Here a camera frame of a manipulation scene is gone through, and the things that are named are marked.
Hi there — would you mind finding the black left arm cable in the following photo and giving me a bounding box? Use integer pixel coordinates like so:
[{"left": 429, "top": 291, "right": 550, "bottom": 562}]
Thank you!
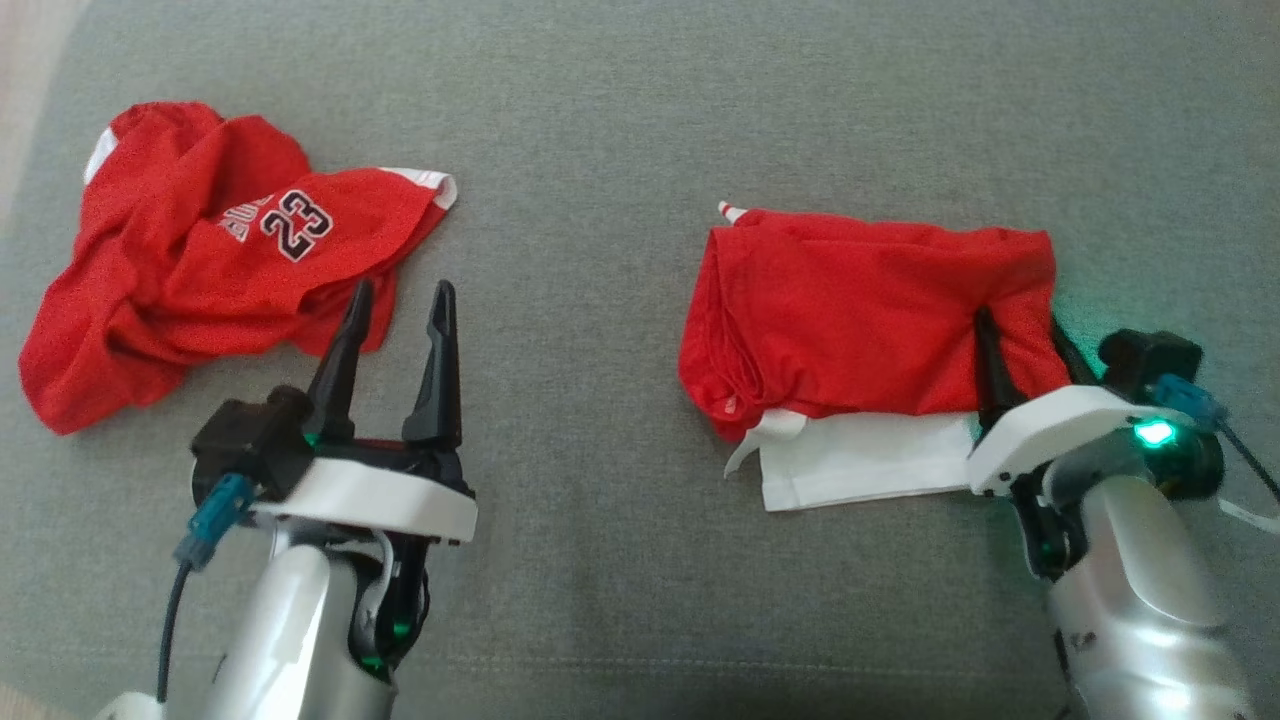
[{"left": 157, "top": 560, "right": 196, "bottom": 706}]

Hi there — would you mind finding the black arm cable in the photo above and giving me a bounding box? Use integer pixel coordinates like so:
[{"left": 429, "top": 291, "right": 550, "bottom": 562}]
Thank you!
[
  {"left": 1215, "top": 420, "right": 1280, "bottom": 501},
  {"left": 157, "top": 560, "right": 196, "bottom": 706}
]

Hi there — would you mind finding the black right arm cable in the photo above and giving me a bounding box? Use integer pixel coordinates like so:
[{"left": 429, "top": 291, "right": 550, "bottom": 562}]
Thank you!
[{"left": 1215, "top": 420, "right": 1280, "bottom": 501}]

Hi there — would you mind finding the grey fabric sofa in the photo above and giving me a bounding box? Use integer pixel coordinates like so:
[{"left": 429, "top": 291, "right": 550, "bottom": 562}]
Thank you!
[{"left": 0, "top": 0, "right": 1280, "bottom": 720}]

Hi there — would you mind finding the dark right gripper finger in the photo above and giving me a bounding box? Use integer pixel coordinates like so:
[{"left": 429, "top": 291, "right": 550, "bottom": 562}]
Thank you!
[
  {"left": 972, "top": 305, "right": 1021, "bottom": 433},
  {"left": 1048, "top": 318, "right": 1101, "bottom": 386}
]

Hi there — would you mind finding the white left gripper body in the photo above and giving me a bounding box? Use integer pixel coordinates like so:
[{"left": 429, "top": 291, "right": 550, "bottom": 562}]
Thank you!
[{"left": 250, "top": 438, "right": 478, "bottom": 546}]

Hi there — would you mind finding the teal left cable connector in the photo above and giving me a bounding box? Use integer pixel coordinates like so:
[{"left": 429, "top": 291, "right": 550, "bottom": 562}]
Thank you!
[{"left": 175, "top": 473, "right": 256, "bottom": 571}]

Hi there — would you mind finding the white right cable label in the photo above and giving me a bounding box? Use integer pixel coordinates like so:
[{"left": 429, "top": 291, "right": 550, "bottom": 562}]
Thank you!
[{"left": 1218, "top": 497, "right": 1280, "bottom": 534}]

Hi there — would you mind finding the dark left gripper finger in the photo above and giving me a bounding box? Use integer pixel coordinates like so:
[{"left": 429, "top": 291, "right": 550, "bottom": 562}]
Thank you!
[
  {"left": 402, "top": 280, "right": 463, "bottom": 449},
  {"left": 303, "top": 278, "right": 376, "bottom": 446}
]

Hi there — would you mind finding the red jersey with white sleeve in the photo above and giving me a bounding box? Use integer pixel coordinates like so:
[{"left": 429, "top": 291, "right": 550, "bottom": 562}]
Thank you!
[{"left": 678, "top": 200, "right": 1076, "bottom": 513}]

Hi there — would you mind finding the red number 23 jersey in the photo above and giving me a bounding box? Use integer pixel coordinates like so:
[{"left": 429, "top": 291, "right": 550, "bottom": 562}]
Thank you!
[{"left": 18, "top": 100, "right": 459, "bottom": 436}]

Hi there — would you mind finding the blue right cable connector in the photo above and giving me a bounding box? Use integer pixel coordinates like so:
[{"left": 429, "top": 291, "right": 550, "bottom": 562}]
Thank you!
[{"left": 1148, "top": 375, "right": 1229, "bottom": 433}]

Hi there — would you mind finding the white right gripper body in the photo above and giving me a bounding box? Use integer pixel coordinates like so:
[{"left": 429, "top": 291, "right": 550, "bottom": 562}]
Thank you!
[{"left": 966, "top": 385, "right": 1166, "bottom": 498}]

